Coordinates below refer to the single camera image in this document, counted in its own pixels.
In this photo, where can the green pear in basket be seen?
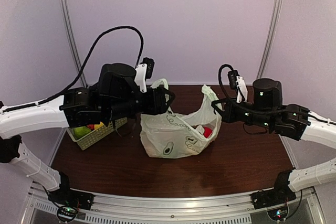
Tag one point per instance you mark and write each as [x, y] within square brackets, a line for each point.
[80, 132]

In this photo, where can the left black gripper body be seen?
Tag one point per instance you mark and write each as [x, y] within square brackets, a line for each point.
[122, 108]

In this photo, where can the beige perforated plastic basket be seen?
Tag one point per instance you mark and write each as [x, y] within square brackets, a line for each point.
[96, 135]

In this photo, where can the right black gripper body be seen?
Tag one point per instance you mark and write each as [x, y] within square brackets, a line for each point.
[259, 118]

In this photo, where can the yellow lemon in basket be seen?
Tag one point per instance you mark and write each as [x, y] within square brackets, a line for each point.
[97, 126]

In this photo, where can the red fruit in basket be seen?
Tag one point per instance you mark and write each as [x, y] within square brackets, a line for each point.
[91, 127]

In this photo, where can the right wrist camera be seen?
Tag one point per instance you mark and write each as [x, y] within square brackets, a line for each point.
[237, 83]

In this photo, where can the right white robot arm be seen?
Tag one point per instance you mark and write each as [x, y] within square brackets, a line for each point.
[292, 121]

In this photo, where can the red fruit in bag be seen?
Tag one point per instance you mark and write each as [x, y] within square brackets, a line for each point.
[207, 132]

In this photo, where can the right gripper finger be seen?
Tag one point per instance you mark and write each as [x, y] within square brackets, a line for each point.
[217, 103]
[217, 109]

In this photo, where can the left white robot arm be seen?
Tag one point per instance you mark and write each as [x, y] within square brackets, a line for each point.
[70, 109]

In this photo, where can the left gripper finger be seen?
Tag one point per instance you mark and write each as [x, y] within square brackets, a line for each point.
[167, 108]
[169, 95]

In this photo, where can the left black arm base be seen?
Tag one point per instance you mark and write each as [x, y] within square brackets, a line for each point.
[69, 197]

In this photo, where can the aluminium front rail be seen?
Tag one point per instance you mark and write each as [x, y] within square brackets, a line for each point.
[234, 208]

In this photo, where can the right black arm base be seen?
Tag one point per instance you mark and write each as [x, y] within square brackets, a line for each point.
[280, 194]

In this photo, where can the pale green plastic bag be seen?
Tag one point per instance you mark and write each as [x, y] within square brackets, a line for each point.
[180, 135]

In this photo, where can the aluminium corner post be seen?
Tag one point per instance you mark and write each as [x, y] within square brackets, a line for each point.
[276, 10]
[70, 34]

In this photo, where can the right aluminium corner post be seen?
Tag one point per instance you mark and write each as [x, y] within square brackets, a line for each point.
[276, 10]

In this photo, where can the left aluminium corner post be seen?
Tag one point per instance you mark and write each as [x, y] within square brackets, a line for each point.
[70, 34]

